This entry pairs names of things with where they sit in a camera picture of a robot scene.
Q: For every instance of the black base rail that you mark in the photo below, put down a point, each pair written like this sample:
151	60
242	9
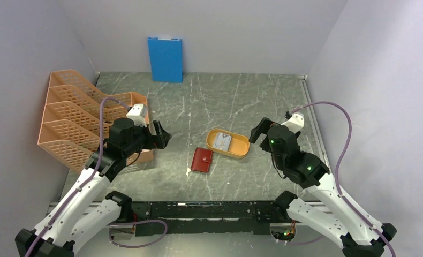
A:
256	217

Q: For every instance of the red leather card holder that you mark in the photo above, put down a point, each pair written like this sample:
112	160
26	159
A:
202	160

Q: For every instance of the orange mesh file organizer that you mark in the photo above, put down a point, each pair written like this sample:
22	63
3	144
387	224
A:
70	127

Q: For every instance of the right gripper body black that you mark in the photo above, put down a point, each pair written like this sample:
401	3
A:
273	155

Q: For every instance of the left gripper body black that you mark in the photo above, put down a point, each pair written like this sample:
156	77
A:
140	134

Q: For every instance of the yellow oval tray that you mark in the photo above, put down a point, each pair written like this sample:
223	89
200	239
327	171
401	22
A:
239	145

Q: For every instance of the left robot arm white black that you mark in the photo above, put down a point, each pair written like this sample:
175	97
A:
65	230

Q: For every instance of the silver VIP credit card stack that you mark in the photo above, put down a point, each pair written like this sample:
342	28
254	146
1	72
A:
222	141

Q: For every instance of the aluminium frame rail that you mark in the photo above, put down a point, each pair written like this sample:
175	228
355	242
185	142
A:
314	122

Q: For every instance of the blue folder against wall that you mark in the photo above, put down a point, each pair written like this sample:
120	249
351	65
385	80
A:
166	59

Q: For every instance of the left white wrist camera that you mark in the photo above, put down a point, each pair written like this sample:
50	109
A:
138	114

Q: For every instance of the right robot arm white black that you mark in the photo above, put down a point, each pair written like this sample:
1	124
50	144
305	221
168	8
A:
351	228

